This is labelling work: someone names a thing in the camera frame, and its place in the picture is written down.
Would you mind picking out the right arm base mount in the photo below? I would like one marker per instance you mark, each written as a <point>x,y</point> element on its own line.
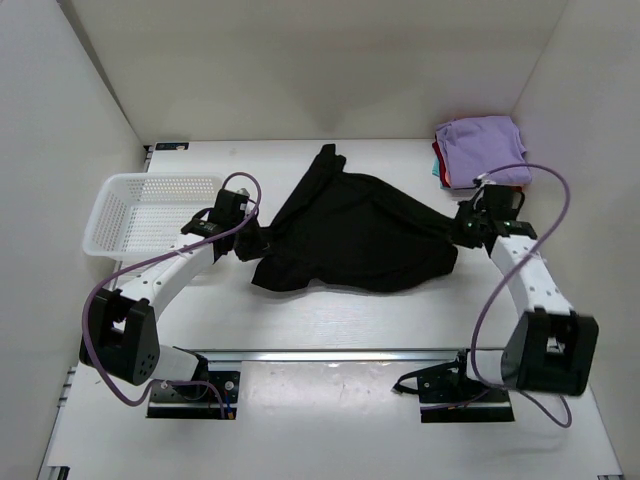
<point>447,395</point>

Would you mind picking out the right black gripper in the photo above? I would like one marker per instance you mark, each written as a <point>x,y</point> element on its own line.
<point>466,208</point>

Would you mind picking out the black t shirt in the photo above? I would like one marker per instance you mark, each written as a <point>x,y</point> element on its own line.
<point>348,230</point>

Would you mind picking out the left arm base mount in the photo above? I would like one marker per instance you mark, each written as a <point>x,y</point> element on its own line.
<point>199,402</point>

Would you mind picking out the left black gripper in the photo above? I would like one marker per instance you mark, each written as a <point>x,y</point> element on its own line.
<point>256,248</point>

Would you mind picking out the teal folded t shirt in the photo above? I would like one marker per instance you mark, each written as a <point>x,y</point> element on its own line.
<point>439,169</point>

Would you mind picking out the purple folded t shirt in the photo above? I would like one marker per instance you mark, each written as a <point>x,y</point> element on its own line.
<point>473,146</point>

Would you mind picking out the aluminium rail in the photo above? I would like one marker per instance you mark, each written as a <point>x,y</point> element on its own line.
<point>327,355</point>

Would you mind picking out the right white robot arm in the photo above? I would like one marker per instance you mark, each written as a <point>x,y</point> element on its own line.
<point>552,346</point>

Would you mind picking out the red folded t shirt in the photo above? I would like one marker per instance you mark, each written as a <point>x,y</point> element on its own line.
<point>439,154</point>

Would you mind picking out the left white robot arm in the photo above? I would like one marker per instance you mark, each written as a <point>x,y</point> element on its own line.
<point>122,323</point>

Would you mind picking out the white plastic basket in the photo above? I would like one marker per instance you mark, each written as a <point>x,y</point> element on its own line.
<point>137,216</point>

